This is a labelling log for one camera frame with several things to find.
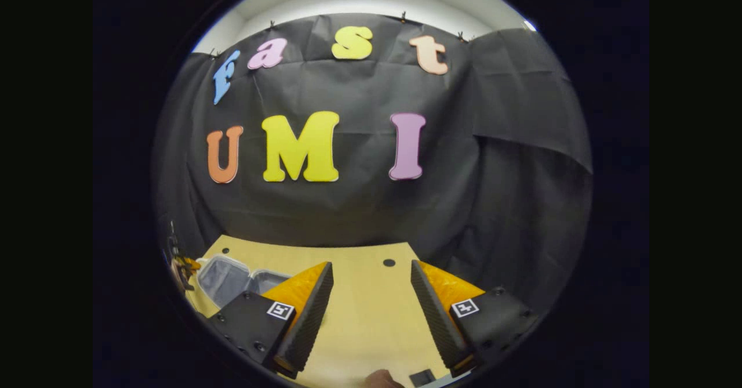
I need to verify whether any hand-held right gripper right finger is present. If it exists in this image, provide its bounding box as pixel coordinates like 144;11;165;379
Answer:
410;260;544;380

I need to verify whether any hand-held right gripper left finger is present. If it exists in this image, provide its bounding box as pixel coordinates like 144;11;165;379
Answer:
208;262;334;380

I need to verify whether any white suitcase with grey lining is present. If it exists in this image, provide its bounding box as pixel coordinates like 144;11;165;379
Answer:
194;253;293;310

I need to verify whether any black backdrop cloth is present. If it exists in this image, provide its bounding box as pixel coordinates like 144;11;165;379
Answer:
152;12;594;313

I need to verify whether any grey flat sheet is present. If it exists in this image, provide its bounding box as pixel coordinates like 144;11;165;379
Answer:
432;369;473;388

